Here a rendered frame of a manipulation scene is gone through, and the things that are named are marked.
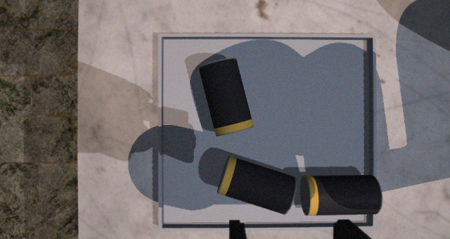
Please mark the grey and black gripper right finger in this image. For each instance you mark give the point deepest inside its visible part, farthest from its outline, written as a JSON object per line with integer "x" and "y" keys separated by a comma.
{"x": 346, "y": 229}

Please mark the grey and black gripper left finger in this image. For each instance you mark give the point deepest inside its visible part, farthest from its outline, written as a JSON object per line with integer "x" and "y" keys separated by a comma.
{"x": 236, "y": 230}

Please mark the black and gold battery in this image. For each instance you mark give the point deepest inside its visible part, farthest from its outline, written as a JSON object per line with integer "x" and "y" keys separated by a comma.
{"x": 225, "y": 96}
{"x": 257, "y": 185}
{"x": 340, "y": 195}

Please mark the grey square tray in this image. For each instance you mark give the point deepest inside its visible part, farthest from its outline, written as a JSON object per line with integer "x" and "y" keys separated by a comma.
{"x": 313, "y": 103}

